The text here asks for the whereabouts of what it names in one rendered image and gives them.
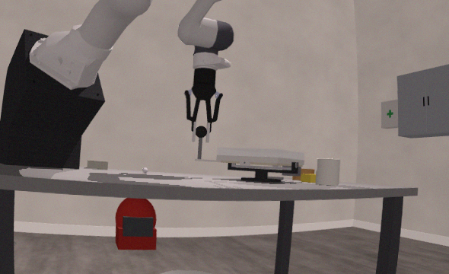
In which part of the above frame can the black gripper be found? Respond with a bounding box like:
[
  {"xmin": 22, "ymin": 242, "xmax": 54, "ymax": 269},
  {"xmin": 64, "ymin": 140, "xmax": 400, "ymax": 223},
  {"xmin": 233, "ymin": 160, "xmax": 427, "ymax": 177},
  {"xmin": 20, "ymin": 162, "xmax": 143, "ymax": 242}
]
[{"xmin": 184, "ymin": 68, "xmax": 223, "ymax": 142}]

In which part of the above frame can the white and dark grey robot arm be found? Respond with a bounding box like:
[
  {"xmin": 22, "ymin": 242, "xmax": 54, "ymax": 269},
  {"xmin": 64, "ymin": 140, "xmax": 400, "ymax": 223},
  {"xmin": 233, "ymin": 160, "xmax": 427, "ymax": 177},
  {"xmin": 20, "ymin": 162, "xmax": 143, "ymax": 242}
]
[{"xmin": 30, "ymin": 0, "xmax": 234, "ymax": 90}]

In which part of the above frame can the white mug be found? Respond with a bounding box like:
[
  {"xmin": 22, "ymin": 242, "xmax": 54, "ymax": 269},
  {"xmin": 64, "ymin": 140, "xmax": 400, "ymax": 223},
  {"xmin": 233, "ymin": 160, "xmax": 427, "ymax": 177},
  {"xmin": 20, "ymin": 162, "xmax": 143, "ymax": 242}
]
[{"xmin": 316, "ymin": 158, "xmax": 340, "ymax": 186}]

